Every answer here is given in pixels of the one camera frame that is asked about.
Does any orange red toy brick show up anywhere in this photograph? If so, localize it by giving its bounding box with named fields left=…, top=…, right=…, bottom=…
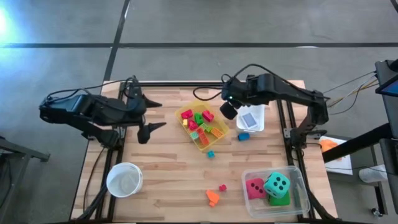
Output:
left=197, top=127, right=210, bottom=147

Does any thin dark cable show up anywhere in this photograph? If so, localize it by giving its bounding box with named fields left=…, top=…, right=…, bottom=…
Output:
left=82, top=146, right=106, bottom=213

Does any pink red foam die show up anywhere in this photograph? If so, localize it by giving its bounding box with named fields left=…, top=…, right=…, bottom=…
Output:
left=245, top=177, right=267, bottom=200

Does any white plastic bin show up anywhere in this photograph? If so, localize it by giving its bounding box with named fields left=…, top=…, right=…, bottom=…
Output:
left=235, top=104, right=266, bottom=133

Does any clear plastic container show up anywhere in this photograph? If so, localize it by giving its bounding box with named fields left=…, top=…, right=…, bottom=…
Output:
left=241, top=165, right=312, bottom=218

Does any blue screen tablet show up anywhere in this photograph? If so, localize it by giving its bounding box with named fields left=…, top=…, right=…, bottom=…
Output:
left=375, top=74, right=398, bottom=97

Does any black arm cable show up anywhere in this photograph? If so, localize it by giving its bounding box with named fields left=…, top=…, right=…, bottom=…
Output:
left=45, top=79, right=134, bottom=103

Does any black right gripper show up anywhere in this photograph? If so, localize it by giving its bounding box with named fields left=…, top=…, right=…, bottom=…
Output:
left=219, top=77, right=251, bottom=121

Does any orange object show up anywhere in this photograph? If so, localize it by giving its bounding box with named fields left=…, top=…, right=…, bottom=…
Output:
left=319, top=139, right=340, bottom=153

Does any orange brick with round disc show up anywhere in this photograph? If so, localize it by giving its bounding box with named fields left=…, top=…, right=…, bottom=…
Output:
left=205, top=189, right=220, bottom=208

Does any white paper sheet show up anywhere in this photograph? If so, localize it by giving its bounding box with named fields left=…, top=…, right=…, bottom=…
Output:
left=318, top=136, right=354, bottom=175

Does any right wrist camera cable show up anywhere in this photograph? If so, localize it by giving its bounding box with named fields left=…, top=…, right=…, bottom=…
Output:
left=192, top=63, right=330, bottom=102

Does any white round bucket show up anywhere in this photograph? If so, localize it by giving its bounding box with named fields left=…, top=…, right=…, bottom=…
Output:
left=106, top=161, right=144, bottom=198

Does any black stand leg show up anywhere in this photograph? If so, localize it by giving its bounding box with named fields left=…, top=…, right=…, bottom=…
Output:
left=371, top=182, right=389, bottom=215

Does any grey furniture leg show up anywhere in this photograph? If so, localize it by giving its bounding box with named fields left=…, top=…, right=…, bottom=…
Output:
left=0, top=136, right=50, bottom=162

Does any black equipment stand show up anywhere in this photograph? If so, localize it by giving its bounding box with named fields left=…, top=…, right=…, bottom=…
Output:
left=374, top=58, right=398, bottom=139

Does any tan cable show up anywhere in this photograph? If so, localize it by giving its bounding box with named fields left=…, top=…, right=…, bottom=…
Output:
left=326, top=79, right=379, bottom=116

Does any teal foam die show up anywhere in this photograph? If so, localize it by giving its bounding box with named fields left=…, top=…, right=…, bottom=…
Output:
left=263, top=171, right=292, bottom=199

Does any black slanted bar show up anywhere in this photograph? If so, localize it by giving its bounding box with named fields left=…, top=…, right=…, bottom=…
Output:
left=322, top=123, right=394, bottom=163

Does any yellow translucent plastic bin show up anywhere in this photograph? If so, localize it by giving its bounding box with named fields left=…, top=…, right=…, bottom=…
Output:
left=174, top=99, right=230, bottom=152

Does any black metal frame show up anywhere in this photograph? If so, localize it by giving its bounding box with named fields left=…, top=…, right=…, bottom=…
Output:
left=74, top=79, right=341, bottom=224

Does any green foam die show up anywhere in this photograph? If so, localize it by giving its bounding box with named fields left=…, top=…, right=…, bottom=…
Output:
left=267, top=191, right=292, bottom=207

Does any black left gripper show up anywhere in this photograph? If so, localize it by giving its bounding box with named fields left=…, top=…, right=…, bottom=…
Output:
left=126, top=84, right=167, bottom=144

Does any white shoe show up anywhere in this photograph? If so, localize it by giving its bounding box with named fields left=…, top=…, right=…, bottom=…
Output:
left=358, top=164, right=389, bottom=184

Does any blue playing card deck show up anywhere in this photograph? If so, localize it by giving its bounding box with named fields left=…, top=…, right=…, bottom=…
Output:
left=241, top=112, right=258, bottom=129

